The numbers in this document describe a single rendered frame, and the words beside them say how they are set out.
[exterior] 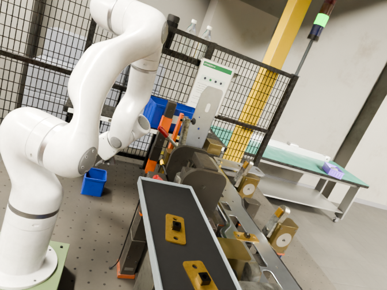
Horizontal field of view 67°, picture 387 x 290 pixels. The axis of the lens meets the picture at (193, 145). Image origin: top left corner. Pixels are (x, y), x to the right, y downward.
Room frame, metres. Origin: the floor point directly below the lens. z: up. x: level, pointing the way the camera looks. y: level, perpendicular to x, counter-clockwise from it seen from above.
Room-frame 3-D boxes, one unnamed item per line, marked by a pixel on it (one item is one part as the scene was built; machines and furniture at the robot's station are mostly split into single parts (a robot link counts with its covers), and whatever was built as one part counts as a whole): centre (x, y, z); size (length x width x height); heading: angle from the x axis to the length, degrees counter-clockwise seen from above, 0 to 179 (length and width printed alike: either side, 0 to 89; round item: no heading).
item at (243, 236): (0.83, -0.26, 1.01); 0.08 x 0.04 x 0.01; 112
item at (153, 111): (1.62, 0.17, 1.10); 0.30 x 0.17 x 0.13; 120
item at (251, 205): (1.15, -0.33, 0.84); 0.10 x 0.05 x 0.29; 112
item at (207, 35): (1.85, 0.16, 1.53); 0.07 x 0.07 x 0.20
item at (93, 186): (1.24, 0.38, 0.74); 0.11 x 0.10 x 0.09; 22
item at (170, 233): (0.49, -0.02, 1.17); 0.08 x 0.04 x 0.01; 11
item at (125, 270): (0.83, 0.08, 0.89); 0.09 x 0.08 x 0.38; 112
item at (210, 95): (1.51, 0.00, 1.17); 0.12 x 0.01 x 0.34; 112
